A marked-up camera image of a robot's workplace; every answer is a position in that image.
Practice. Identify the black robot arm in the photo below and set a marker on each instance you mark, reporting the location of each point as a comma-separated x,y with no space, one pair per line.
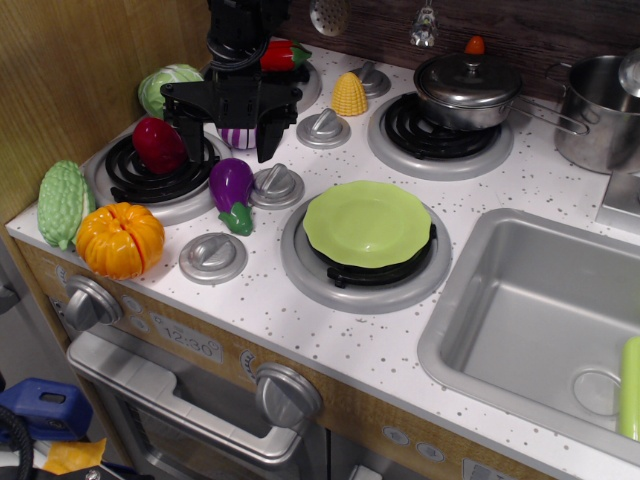
240,32

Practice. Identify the silver stove knob front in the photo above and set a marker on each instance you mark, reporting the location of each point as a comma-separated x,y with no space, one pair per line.
213,258

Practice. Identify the yellow toy corn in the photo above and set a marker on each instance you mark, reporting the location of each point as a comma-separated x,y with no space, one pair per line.
349,97

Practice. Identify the green object in sink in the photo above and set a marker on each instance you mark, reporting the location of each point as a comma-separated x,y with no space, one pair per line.
628,415

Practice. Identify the silver toy sink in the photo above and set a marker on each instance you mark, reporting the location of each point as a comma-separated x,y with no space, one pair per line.
533,319

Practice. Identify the purple striped toy vegetable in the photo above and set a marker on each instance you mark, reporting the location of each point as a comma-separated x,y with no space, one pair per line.
239,138

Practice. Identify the yellow cloth on floor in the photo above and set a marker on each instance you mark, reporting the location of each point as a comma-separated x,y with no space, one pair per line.
66,457

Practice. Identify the dark red toy fruit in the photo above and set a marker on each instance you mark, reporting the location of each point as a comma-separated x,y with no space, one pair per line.
159,147

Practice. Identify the silver stove knob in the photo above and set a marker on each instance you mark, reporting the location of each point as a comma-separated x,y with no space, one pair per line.
375,82
213,258
276,188
326,130

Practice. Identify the green plastic plate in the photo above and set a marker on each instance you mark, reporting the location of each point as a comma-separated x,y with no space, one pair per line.
367,224

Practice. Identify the green toy bitter gourd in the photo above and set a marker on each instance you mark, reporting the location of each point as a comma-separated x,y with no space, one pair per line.
65,199

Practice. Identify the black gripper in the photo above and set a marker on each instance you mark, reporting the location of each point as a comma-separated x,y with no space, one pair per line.
244,100

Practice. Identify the green toy cabbage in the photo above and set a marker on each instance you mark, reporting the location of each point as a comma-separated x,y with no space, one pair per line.
149,89

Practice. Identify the steel pot with lid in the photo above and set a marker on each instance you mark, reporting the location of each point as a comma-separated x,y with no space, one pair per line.
467,92

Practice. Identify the oven clock display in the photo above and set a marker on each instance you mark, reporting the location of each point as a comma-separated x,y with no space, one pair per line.
188,338

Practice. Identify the orange toy pumpkin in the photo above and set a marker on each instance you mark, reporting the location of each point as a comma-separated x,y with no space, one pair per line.
121,241

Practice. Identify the front left black burner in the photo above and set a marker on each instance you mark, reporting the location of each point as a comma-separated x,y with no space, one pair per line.
116,174

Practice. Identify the front right black burner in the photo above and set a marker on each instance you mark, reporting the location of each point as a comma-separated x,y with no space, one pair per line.
361,291

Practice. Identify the red toy pepper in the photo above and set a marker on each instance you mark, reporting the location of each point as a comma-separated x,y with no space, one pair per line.
284,56

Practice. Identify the right oven knob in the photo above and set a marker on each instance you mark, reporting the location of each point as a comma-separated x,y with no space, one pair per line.
285,398

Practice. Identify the left oven knob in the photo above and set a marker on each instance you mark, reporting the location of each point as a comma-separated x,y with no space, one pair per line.
90,304

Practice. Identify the oven knob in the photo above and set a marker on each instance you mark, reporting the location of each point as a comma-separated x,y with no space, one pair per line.
285,398
90,304

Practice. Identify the silver oven door handle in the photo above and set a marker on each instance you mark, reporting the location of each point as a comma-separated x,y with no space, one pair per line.
148,385

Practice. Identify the silver stove knob middle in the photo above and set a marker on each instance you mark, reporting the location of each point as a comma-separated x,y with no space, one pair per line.
276,188

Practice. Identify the purple toy eggplant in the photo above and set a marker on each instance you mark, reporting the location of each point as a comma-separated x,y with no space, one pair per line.
231,184

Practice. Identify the silver stove knob upper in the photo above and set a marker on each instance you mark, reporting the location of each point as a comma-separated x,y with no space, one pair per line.
326,130

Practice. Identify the blue object on floor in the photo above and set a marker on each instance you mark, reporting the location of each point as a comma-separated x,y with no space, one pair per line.
52,411

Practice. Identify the hanging metal skimmer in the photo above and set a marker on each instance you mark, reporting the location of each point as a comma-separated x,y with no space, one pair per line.
330,17

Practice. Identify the back right black burner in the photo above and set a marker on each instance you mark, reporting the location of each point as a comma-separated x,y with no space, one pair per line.
401,138

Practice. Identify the large steel pot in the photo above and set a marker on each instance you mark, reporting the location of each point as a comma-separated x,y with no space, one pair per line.
599,127

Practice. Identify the orange toy carrot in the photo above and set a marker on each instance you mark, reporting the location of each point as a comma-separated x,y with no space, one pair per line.
475,46

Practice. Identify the black burner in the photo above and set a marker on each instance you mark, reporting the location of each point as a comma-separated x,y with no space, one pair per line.
116,174
361,291
401,138

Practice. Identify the silver stove knob back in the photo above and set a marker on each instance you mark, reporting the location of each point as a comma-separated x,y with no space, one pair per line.
375,82

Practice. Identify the hanging metal utensil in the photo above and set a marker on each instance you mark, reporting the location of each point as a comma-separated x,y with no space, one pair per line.
424,26

